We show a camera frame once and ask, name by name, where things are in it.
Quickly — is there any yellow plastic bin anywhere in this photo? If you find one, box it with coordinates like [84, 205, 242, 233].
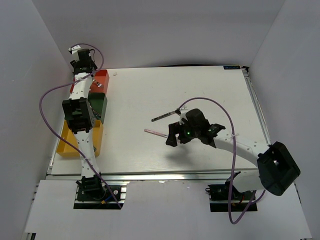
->
[56, 120, 104, 158]

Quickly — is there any teal handled fork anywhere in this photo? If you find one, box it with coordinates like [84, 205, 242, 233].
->
[92, 78, 104, 88]

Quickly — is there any black handled fork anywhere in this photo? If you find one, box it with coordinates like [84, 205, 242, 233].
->
[151, 106, 187, 122]

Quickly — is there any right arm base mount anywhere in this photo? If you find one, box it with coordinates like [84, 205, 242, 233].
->
[205, 172, 253, 213]

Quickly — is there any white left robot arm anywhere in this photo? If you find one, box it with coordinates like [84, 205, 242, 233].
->
[62, 45, 106, 200]

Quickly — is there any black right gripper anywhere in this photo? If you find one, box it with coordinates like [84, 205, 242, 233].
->
[165, 119, 200, 148]

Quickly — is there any green plastic bin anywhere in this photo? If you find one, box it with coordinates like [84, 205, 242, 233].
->
[88, 92, 108, 124]

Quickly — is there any orange plastic bin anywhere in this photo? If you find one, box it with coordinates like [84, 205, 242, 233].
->
[70, 69, 111, 94]

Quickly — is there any blue table label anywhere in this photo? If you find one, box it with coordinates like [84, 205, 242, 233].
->
[223, 65, 241, 70]

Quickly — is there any pink handled fork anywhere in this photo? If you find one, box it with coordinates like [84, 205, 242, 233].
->
[144, 128, 168, 138]

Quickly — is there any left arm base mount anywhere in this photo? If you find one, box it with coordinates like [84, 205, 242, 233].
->
[73, 175, 124, 210]

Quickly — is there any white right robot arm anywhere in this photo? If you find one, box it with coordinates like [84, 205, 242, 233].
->
[165, 108, 301, 200]

